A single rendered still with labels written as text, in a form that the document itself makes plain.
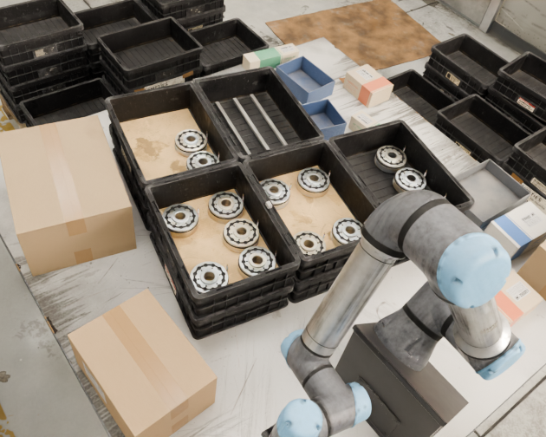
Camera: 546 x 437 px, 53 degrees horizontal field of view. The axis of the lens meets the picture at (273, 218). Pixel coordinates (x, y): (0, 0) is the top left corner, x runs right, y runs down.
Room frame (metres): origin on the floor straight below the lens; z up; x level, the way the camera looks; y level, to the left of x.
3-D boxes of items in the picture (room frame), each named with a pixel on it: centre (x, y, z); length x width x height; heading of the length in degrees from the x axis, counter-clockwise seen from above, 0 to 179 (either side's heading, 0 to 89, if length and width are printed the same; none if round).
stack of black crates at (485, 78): (2.72, -0.92, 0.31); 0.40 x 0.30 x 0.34; 45
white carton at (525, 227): (1.26, -0.82, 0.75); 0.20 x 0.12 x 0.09; 131
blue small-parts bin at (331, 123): (1.63, -0.08, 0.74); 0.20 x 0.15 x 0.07; 124
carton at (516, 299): (0.98, -0.74, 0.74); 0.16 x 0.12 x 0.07; 133
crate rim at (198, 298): (0.92, 0.14, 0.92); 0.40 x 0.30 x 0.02; 35
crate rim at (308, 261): (1.09, -0.11, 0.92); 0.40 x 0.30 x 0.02; 35
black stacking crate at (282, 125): (1.42, 0.12, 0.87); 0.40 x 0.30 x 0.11; 35
